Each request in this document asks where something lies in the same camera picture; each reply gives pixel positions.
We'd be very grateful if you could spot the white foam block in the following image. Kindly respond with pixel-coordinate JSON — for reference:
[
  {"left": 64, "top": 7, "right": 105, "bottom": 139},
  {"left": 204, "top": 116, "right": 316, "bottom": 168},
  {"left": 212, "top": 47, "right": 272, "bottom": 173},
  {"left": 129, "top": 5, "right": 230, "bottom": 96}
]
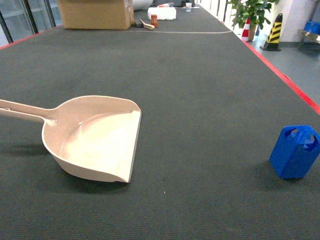
[{"left": 147, "top": 7, "right": 177, "bottom": 20}]

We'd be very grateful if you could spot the beige plastic dustpan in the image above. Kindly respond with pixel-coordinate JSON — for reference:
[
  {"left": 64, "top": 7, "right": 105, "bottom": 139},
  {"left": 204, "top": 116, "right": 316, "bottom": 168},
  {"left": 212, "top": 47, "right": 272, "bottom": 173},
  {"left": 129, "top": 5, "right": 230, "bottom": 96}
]
[{"left": 0, "top": 95, "right": 142, "bottom": 183}]

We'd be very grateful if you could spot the red white traffic cone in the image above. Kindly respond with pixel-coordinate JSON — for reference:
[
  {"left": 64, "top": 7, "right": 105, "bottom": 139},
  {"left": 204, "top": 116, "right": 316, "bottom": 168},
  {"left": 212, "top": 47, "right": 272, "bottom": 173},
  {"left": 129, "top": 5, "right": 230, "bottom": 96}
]
[{"left": 241, "top": 18, "right": 251, "bottom": 42}]

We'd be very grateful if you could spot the large cardboard box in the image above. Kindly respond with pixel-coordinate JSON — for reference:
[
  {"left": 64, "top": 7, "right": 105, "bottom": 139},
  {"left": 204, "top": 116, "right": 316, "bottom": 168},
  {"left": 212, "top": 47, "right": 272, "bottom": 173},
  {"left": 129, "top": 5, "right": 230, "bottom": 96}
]
[{"left": 57, "top": 0, "right": 134, "bottom": 30}]

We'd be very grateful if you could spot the stainless steel shelf rack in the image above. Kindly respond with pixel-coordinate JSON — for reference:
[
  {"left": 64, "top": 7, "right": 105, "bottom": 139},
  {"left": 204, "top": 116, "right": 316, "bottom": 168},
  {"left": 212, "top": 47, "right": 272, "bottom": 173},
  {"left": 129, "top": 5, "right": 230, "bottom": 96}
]
[{"left": 297, "top": 21, "right": 320, "bottom": 49}]

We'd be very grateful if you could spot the blue plastic part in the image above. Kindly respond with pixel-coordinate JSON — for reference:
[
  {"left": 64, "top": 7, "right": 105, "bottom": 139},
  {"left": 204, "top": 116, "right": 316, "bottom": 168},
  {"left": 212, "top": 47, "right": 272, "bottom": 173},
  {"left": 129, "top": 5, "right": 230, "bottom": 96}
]
[{"left": 269, "top": 125, "right": 320, "bottom": 179}]

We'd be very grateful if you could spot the yellow black traffic cone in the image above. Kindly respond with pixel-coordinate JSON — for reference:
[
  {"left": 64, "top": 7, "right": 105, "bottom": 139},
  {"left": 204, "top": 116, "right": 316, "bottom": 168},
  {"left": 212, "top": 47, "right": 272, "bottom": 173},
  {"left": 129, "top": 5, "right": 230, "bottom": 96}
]
[{"left": 260, "top": 13, "right": 283, "bottom": 52}]

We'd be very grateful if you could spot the orange bottle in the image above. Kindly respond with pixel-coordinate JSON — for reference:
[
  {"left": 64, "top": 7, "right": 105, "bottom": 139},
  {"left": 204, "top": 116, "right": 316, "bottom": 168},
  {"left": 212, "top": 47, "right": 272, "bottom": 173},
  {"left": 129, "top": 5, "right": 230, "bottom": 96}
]
[{"left": 151, "top": 14, "right": 158, "bottom": 28}]

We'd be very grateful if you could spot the green potted plant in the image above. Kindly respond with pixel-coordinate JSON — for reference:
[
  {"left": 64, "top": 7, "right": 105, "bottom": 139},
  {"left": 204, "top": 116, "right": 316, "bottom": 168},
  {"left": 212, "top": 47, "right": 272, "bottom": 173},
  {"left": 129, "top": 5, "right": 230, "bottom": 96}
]
[{"left": 227, "top": 0, "right": 279, "bottom": 42}]

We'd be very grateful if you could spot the clear plastic cup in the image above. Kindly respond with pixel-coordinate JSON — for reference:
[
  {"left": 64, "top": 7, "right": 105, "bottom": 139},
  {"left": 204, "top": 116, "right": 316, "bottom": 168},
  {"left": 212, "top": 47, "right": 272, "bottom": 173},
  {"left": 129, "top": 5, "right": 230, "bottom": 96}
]
[{"left": 185, "top": 2, "right": 192, "bottom": 13}]

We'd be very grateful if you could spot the wooden handled brush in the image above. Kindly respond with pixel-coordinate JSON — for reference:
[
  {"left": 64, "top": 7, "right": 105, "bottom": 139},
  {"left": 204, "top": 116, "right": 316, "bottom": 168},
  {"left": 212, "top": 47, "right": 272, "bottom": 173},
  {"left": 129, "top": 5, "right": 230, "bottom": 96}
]
[{"left": 134, "top": 18, "right": 155, "bottom": 30}]

